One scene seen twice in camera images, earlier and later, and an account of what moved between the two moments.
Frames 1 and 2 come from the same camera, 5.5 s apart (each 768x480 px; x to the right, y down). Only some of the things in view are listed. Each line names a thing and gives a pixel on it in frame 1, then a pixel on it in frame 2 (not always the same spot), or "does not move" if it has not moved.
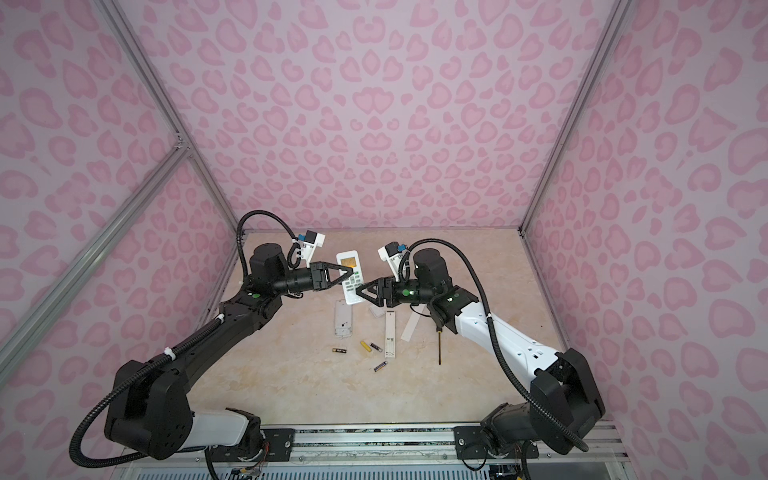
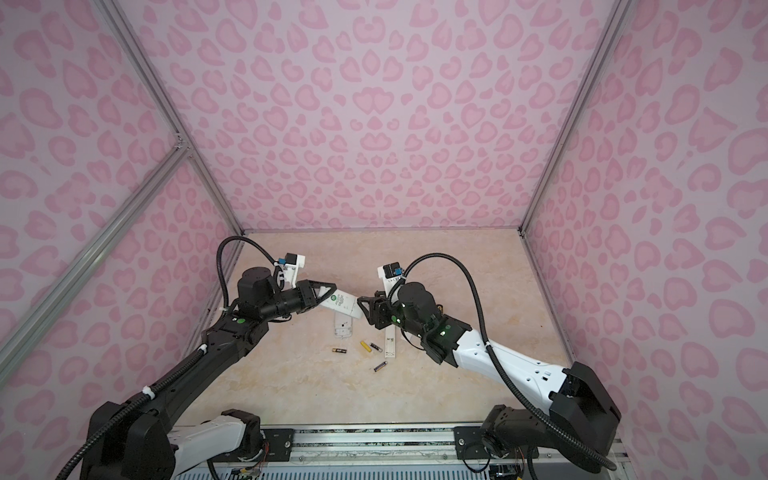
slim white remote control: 389,334 does not move
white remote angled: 342,319 does not move
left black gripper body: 314,277 → 303,302
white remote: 349,259 → 341,302
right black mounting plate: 470,443 does not move
